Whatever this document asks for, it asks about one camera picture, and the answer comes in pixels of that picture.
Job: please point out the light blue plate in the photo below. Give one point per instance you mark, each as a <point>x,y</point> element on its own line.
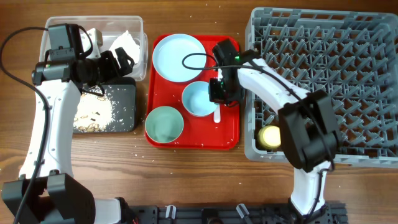
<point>169,53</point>

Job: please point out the food scraps rice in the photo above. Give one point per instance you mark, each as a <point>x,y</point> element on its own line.
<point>99,114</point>

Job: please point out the black plastic tray bin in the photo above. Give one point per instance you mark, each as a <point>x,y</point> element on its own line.
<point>127,99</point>

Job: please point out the white napkin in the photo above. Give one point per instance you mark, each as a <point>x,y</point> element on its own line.
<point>128,44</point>

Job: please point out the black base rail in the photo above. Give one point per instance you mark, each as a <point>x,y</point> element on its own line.
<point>266,214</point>

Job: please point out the clear plastic bin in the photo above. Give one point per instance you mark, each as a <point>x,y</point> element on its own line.
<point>111,28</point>

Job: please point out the light blue bowl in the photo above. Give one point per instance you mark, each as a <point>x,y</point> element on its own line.
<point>196,99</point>

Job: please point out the yellow cup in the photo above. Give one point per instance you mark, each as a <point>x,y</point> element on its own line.
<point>269,137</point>

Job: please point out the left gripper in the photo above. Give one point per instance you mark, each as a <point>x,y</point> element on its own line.
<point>112,68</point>

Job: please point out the white plastic fork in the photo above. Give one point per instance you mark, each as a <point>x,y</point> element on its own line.
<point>217,114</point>

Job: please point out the grey dishwasher rack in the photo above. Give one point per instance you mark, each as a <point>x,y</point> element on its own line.
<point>350,55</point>

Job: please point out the red serving tray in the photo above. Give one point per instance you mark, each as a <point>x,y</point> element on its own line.
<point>198,132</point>

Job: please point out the green bowl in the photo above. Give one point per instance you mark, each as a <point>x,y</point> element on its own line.
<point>164,124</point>

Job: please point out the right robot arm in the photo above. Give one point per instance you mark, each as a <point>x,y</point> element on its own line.
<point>309,131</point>

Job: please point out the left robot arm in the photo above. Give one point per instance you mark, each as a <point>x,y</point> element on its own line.
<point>45,191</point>

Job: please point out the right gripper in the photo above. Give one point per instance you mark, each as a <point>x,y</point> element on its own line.
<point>217,97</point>

